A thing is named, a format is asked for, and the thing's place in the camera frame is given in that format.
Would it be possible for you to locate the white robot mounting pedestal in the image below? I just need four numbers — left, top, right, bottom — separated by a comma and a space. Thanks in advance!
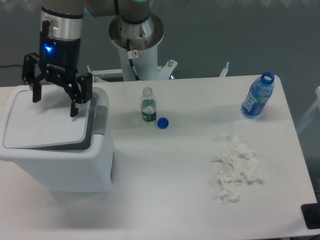
117, 45, 158, 82

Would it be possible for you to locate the white metal base frame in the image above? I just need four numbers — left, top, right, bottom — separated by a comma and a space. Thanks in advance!
86, 59, 231, 83

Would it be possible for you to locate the blue drink bottle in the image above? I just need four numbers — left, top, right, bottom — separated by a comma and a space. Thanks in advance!
241, 71, 275, 119

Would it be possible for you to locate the white trash can body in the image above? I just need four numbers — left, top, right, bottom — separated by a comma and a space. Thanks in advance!
0, 87, 114, 192

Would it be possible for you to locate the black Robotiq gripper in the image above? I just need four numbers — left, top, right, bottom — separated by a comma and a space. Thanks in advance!
21, 34, 93, 118

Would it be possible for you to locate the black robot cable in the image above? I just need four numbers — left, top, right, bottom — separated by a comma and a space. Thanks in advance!
125, 38, 141, 81

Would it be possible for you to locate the crumpled white tissue upper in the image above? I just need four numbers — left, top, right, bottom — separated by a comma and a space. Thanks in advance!
229, 134, 255, 159

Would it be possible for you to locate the black device at corner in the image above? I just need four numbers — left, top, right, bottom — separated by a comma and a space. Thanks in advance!
301, 203, 320, 230

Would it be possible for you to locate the white trash can lid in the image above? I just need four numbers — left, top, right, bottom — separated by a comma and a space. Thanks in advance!
0, 85, 97, 150

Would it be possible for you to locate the grey trash can push button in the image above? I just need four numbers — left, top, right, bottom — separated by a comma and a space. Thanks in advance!
93, 105, 108, 135

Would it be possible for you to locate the white frame at right edge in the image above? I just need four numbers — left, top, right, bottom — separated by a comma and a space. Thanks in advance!
295, 86, 320, 136

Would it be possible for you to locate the crumpled white tissue middle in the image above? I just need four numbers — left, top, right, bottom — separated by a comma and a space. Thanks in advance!
217, 171, 242, 185

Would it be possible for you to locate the blue bottle cap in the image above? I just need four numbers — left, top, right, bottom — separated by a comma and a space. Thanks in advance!
157, 117, 169, 129

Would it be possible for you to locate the crumpled white tissue right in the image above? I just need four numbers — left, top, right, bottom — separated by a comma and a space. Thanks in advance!
242, 157, 263, 183

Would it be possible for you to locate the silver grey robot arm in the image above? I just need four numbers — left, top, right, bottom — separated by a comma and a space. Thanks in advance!
21, 0, 164, 117

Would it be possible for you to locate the crumpled white tissue left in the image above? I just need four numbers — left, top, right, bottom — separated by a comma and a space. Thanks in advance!
212, 153, 241, 170

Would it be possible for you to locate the clear small water bottle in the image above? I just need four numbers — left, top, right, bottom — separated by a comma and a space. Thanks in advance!
140, 87, 157, 122

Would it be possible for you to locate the crumpled white tissue bottom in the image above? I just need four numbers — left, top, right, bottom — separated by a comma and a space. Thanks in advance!
219, 182, 240, 204

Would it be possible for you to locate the crumpled white tissue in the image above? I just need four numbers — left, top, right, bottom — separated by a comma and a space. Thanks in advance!
217, 171, 242, 185
242, 157, 263, 183
212, 153, 241, 170
229, 134, 255, 159
219, 182, 240, 204

